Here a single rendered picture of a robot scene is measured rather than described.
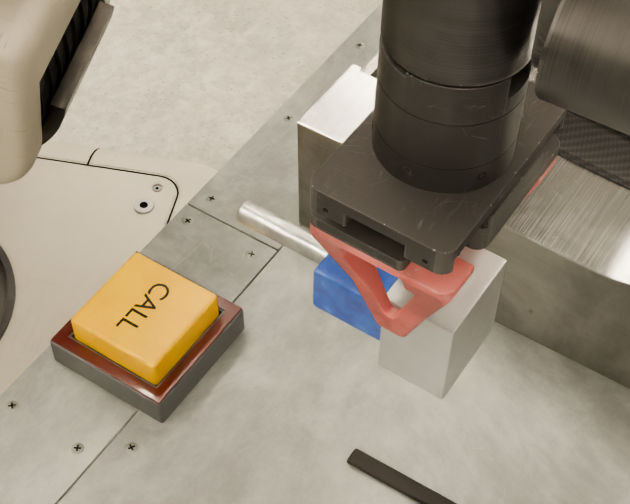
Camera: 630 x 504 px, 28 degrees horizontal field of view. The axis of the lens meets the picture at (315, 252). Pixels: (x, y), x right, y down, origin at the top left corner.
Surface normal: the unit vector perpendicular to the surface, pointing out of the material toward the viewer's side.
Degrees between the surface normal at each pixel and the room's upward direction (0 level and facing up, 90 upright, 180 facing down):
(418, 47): 90
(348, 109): 0
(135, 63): 0
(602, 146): 9
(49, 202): 0
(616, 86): 80
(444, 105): 90
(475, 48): 91
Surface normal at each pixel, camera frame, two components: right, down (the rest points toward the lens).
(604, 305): -0.55, 0.65
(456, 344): 0.83, 0.43
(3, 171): -0.20, 0.76
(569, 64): -0.49, 0.46
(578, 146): 0.04, -0.64
